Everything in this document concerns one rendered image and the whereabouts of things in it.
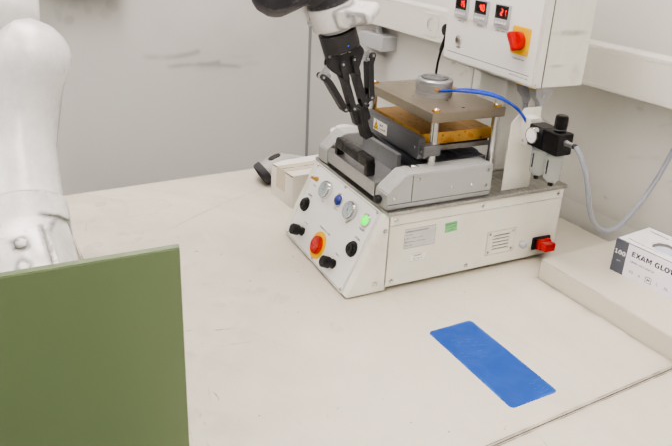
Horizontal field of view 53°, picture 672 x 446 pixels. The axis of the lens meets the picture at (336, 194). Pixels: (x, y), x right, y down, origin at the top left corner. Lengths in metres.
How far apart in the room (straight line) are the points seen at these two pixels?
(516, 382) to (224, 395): 0.48
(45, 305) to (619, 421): 0.85
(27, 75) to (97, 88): 1.72
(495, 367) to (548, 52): 0.63
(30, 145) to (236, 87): 1.93
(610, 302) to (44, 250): 1.01
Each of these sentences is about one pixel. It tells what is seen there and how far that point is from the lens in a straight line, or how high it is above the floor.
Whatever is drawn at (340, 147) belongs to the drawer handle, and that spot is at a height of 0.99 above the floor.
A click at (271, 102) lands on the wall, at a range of 2.94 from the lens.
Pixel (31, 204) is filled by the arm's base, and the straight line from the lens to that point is 0.95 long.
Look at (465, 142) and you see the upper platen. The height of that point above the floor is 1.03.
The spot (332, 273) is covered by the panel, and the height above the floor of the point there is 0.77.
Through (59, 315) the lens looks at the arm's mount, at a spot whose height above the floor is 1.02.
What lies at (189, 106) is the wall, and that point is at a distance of 2.81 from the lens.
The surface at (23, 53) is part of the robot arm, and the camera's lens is 0.99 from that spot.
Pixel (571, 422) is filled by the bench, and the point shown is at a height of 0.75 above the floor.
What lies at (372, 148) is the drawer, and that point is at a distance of 1.47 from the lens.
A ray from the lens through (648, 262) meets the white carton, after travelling 1.47.
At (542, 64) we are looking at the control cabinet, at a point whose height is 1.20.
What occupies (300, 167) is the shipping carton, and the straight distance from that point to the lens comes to 1.77.
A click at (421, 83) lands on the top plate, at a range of 1.44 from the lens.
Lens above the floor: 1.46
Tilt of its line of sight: 23 degrees down
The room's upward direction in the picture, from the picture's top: 3 degrees clockwise
